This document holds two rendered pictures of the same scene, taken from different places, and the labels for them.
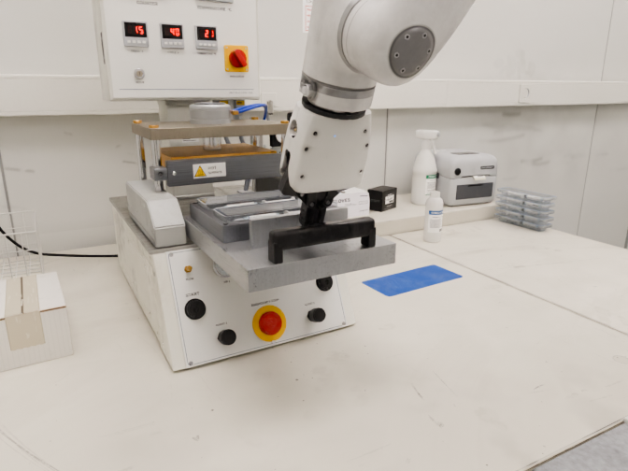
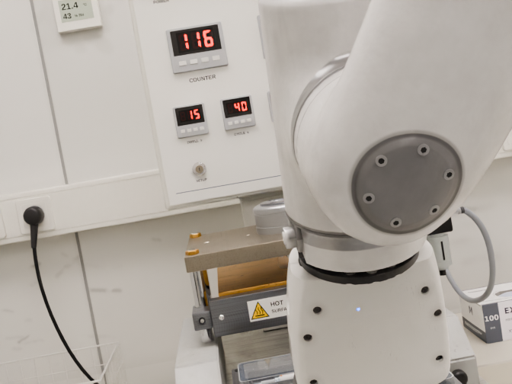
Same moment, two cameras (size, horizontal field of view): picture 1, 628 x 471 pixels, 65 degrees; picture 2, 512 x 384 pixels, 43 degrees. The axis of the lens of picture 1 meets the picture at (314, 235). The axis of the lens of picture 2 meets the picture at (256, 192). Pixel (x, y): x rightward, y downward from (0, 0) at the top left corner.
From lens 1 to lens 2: 0.26 m
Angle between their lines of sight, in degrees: 28
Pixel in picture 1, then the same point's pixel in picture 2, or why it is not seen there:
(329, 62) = (305, 193)
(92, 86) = not seen: hidden behind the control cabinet
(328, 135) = (344, 309)
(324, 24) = (282, 132)
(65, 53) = (148, 145)
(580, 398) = not seen: outside the picture
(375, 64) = (335, 218)
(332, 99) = (327, 254)
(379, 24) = (323, 144)
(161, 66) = (227, 155)
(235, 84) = not seen: hidden behind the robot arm
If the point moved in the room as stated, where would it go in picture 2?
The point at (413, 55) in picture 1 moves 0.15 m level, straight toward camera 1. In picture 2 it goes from (410, 191) to (151, 299)
